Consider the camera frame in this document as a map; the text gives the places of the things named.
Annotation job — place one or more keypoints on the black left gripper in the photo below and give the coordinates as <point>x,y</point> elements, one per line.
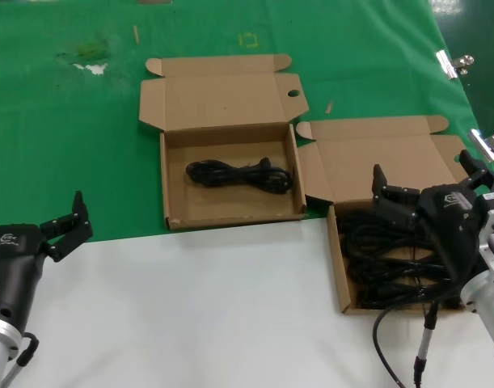
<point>16,262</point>

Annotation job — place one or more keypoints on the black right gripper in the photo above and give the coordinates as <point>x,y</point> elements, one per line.
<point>453,222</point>

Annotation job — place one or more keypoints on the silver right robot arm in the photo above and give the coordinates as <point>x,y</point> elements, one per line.
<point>489,315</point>

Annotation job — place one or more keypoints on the open brown cardboard box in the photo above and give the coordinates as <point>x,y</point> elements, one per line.
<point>214,97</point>
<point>372,153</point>

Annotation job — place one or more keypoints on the silver binder clip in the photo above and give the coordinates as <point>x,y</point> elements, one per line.
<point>446,62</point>
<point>483,141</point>

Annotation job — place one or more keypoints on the green table cloth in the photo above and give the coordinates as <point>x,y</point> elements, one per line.
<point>48,121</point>

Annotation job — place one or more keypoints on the small wooden stick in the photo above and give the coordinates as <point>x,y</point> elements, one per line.
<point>136,34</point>
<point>330,108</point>

